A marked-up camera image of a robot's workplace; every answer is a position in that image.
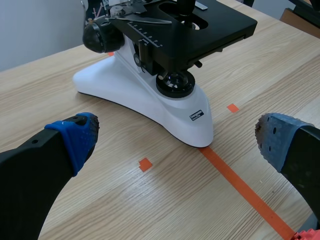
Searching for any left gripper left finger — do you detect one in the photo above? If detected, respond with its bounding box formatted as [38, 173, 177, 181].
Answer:
[0, 112, 101, 240]

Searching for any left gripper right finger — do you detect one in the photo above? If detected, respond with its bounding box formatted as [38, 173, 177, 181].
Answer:
[254, 112, 320, 222]

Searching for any toy brick block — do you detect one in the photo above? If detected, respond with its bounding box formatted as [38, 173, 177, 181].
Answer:
[291, 228, 320, 240]

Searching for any white and black microscope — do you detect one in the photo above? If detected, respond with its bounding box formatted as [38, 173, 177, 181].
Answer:
[72, 0, 258, 148]

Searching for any black wire rack with cards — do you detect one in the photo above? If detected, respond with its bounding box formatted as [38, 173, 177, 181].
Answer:
[84, 0, 111, 25]

